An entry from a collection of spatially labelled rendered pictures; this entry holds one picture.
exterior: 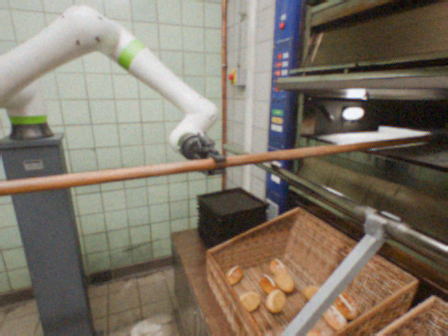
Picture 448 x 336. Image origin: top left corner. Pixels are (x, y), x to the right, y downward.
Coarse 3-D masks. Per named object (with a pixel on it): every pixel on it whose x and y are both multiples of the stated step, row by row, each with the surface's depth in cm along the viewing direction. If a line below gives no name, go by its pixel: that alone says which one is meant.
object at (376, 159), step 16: (304, 144) 120; (320, 144) 111; (336, 144) 106; (352, 160) 97; (368, 160) 90; (384, 160) 85; (400, 160) 82; (416, 160) 81; (416, 176) 77; (432, 176) 73
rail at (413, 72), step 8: (360, 72) 74; (368, 72) 71; (376, 72) 69; (384, 72) 67; (392, 72) 65; (400, 72) 63; (408, 72) 62; (416, 72) 60; (424, 72) 59; (432, 72) 57; (440, 72) 56; (280, 80) 108; (288, 80) 103; (296, 80) 98; (304, 80) 94; (312, 80) 91; (320, 80) 87; (328, 80) 84; (336, 80) 81
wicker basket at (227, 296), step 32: (288, 224) 127; (320, 224) 113; (224, 256) 117; (256, 256) 124; (320, 256) 111; (224, 288) 98; (256, 288) 112; (352, 288) 97; (416, 288) 78; (256, 320) 97; (288, 320) 97; (320, 320) 97; (352, 320) 73; (384, 320) 77
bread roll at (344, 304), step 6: (342, 294) 94; (336, 300) 94; (342, 300) 92; (348, 300) 92; (336, 306) 94; (342, 306) 92; (348, 306) 91; (354, 306) 91; (342, 312) 92; (348, 312) 90; (354, 312) 90; (348, 318) 91; (354, 318) 91
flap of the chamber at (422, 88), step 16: (352, 80) 76; (368, 80) 71; (384, 80) 67; (400, 80) 63; (416, 80) 60; (432, 80) 57; (320, 96) 114; (336, 96) 103; (352, 96) 95; (384, 96) 82; (400, 96) 77; (416, 96) 72; (432, 96) 68
